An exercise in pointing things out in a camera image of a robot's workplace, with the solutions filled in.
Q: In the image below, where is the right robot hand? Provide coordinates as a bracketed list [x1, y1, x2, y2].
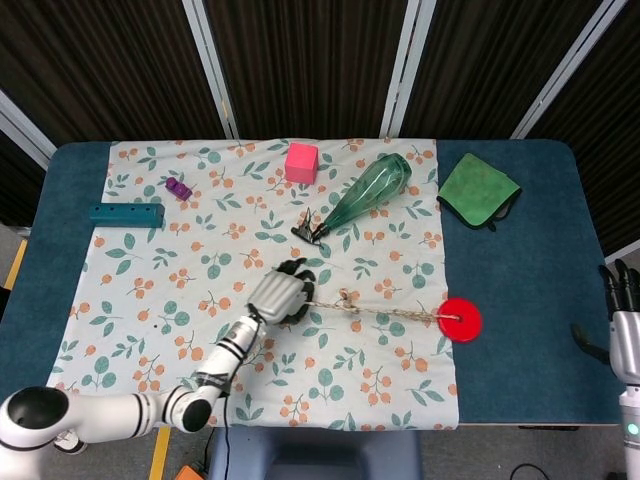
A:
[570, 258, 640, 387]

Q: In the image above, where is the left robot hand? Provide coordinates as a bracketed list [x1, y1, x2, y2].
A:
[245, 257, 318, 331]

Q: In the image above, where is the braided beige rope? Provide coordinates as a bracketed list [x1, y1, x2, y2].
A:
[301, 287, 462, 325]

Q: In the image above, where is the red disc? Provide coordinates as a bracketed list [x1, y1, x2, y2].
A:
[436, 297, 485, 345]

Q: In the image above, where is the floral print tablecloth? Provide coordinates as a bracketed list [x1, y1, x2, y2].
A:
[45, 136, 461, 432]

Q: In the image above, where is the blue table mat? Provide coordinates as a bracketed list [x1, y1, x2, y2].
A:
[0, 138, 626, 429]

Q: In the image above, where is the green glass bottle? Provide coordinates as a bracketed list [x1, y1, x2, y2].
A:
[290, 152, 414, 247]

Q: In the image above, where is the pink cube block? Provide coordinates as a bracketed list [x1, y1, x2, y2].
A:
[284, 142, 321, 184]

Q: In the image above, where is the purple toy brick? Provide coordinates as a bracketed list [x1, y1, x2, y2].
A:
[165, 176, 195, 202]

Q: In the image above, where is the teal rectangular block with holes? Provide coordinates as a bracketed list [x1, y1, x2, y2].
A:
[88, 202, 166, 230]

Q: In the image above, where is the green folded microfiber cloth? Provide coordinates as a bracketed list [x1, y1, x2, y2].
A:
[436, 152, 523, 233]

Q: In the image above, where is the black cable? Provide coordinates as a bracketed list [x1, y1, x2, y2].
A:
[219, 384, 234, 480]

